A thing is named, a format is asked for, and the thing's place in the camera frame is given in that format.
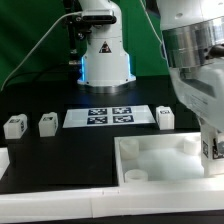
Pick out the white square tabletop tray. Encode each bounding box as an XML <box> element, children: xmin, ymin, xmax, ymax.
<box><xmin>114</xmin><ymin>132</ymin><xmax>224</xmax><ymax>188</ymax></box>

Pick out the white front rail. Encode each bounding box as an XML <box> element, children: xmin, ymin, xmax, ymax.
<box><xmin>0</xmin><ymin>178</ymin><xmax>224</xmax><ymax>224</ymax></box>

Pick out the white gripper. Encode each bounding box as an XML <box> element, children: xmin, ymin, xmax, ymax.
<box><xmin>169</xmin><ymin>61</ymin><xmax>224</xmax><ymax>154</ymax></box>

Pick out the grey cable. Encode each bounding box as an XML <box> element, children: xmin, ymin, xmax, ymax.
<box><xmin>139</xmin><ymin>0</ymin><xmax>164</xmax><ymax>46</ymax></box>
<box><xmin>0</xmin><ymin>11</ymin><xmax>83</xmax><ymax>91</ymax></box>

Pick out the grey cable right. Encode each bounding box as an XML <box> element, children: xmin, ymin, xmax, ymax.
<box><xmin>139</xmin><ymin>0</ymin><xmax>164</xmax><ymax>46</ymax></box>

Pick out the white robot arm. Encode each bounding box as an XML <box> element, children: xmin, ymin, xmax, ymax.
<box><xmin>71</xmin><ymin>0</ymin><xmax>224</xmax><ymax>157</ymax></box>

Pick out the white left obstacle block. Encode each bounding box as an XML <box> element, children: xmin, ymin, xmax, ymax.
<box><xmin>0</xmin><ymin>148</ymin><xmax>10</xmax><ymax>179</ymax></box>

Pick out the grey cable left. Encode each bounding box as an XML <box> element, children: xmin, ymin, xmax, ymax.
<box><xmin>0</xmin><ymin>11</ymin><xmax>83</xmax><ymax>91</ymax></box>

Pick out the white sheet with tags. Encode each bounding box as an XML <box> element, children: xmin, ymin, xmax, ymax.
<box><xmin>63</xmin><ymin>105</ymin><xmax>155</xmax><ymax>128</ymax></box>

